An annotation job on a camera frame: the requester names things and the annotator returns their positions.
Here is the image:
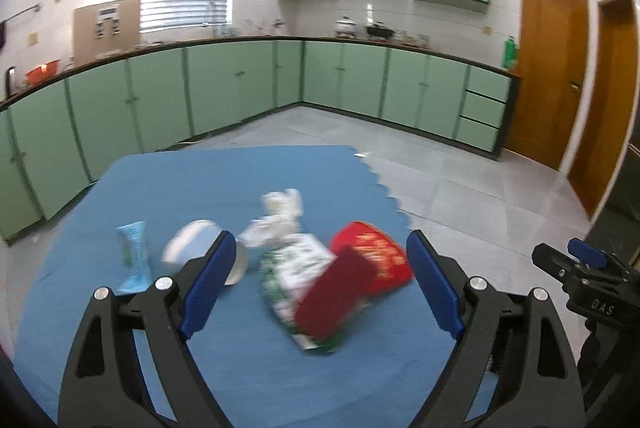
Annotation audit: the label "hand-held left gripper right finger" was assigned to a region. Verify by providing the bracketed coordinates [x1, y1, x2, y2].
[405, 229, 586, 428]

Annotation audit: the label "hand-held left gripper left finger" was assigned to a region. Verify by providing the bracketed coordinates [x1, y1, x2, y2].
[57, 229, 238, 428]

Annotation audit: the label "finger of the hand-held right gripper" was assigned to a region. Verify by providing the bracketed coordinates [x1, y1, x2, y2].
[531, 242, 591, 283]
[567, 237, 633, 277]

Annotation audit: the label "white paper cup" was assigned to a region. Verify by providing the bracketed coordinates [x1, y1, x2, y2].
[161, 219, 248, 286]

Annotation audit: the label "red pouch with gold print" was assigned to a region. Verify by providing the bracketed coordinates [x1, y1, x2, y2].
[330, 221, 416, 296]

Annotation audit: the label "teal snack packet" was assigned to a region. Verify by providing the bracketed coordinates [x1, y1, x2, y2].
[115, 221, 153, 295]

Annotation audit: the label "green and white packet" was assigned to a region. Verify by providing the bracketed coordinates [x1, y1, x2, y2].
[259, 233, 346, 354]

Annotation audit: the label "dark red envelope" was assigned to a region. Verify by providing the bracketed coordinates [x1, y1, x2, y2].
[292, 244, 376, 344]

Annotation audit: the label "black framed glass cabinet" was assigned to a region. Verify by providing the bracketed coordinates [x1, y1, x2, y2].
[590, 143, 640, 269]

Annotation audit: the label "blue scalloped table mat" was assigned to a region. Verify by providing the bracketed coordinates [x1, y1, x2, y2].
[12, 144, 496, 428]

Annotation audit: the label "green cabinet drawer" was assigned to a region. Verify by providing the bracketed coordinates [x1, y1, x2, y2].
[465, 64, 512, 102]
[460, 91, 507, 129]
[454, 117, 501, 153]

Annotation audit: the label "green base cabinets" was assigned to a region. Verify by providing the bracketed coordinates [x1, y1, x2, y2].
[0, 36, 521, 241]

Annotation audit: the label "green thermos bottle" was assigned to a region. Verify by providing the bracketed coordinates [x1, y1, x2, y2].
[502, 36, 521, 70]

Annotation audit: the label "brown cardboard board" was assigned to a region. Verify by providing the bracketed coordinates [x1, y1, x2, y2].
[73, 0, 143, 65]

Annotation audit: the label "steel kitchen faucet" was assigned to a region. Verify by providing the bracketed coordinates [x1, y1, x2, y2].
[202, 1, 223, 34]

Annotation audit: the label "red plastic basin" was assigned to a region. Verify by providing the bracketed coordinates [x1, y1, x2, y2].
[25, 61, 61, 84]

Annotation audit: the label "wooden door in frame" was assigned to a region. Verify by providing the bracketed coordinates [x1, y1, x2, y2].
[567, 0, 640, 219]

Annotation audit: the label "wooden door with handle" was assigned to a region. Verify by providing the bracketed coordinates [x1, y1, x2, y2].
[505, 0, 591, 171]

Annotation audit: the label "wall towel rail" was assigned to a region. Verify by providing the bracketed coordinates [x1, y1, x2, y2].
[0, 3, 41, 26]

